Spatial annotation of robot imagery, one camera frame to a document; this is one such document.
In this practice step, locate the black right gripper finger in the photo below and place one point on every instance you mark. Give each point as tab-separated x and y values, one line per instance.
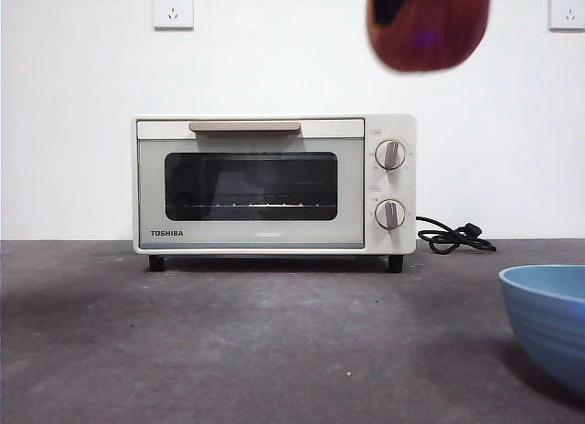
389	3

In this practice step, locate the red apple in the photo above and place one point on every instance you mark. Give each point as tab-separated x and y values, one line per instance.
434	35

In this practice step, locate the blue ribbed bowl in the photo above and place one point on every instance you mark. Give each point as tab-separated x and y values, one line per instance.
548	323

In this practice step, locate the beige oven knob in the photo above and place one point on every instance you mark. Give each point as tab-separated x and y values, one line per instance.
391	155
390	214

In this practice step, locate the cream white toaster oven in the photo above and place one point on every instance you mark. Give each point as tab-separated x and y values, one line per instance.
393	246

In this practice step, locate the white wall socket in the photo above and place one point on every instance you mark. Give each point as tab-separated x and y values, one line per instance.
173	9
567	10

